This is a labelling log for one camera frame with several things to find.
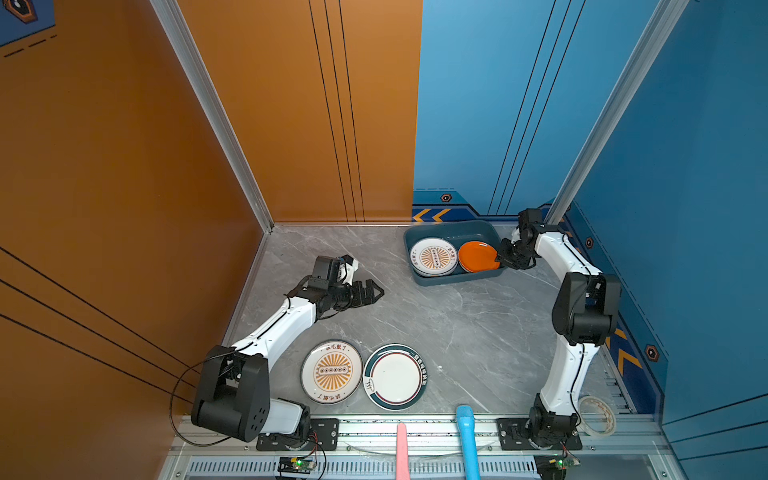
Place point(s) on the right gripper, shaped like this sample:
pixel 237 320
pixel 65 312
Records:
pixel 505 243

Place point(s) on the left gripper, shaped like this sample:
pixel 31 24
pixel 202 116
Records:
pixel 369 298

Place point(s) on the white plate green red rim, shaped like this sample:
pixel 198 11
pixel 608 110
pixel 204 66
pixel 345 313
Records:
pixel 395 377

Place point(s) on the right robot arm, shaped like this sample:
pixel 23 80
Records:
pixel 584 315

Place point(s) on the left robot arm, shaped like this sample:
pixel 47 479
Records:
pixel 233 396

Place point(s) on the teal plastic bin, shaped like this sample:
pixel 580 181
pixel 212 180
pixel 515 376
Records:
pixel 456 234

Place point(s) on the large orange sunburst plate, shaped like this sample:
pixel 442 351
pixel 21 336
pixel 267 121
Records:
pixel 331 372

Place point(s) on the left circuit board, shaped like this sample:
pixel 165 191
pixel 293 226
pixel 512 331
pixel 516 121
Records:
pixel 296 467

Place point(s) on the circuit board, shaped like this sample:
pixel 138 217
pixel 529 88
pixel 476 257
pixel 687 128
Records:
pixel 555 468
pixel 296 467

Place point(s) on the right circuit board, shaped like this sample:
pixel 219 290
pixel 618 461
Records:
pixel 555 468

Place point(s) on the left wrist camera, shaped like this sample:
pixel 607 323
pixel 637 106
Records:
pixel 347 268

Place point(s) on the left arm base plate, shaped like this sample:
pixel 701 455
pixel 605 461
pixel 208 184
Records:
pixel 322 431

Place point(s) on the blue handle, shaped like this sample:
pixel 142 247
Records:
pixel 465 421

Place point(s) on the pink handle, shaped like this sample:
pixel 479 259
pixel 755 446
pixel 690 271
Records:
pixel 402 471

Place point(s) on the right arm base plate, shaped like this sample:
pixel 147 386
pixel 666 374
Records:
pixel 516 433

